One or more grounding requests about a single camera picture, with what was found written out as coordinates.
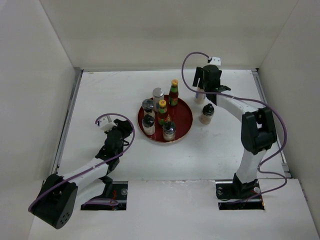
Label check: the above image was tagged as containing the sauce bottle yellow cap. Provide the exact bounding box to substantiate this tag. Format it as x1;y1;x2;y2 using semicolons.
157;99;171;126
168;79;179;107

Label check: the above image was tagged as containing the tall grinder clear cap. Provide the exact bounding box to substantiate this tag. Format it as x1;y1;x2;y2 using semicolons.
141;98;156;118

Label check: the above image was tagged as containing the wide jar black handle lid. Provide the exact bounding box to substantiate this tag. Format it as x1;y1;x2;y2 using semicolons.
162;121;177;142

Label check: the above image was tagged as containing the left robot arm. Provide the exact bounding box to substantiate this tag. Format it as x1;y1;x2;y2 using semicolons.
28;117;135;230

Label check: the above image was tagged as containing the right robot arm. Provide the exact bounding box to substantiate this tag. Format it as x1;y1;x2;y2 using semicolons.
192;64;277;198

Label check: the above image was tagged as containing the black lid jar right side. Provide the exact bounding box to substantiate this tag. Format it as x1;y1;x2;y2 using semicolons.
199;103;215;125

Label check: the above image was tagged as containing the red round tray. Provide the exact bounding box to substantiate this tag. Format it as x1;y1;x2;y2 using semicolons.
137;97;193;144

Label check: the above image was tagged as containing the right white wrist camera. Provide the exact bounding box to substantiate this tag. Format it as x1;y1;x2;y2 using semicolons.
207;56;222;66

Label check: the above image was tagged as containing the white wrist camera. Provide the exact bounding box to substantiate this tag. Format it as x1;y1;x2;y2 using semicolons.
95;115;116;132
207;56;222;66

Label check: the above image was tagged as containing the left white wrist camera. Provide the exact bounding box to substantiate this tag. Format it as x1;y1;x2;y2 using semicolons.
95;115;116;132

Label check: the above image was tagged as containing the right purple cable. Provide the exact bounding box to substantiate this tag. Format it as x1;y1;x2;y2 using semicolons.
181;51;288;203

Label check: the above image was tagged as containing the purple cable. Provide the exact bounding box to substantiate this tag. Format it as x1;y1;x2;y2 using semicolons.
27;113;137;213
181;51;288;203

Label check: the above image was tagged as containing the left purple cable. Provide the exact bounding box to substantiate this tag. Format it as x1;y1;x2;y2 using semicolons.
27;113;137;213

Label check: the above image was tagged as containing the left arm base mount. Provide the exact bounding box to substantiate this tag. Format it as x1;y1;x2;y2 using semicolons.
78;176;129;211

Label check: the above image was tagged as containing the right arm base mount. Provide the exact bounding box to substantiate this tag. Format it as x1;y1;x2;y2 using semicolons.
215;175;265;211

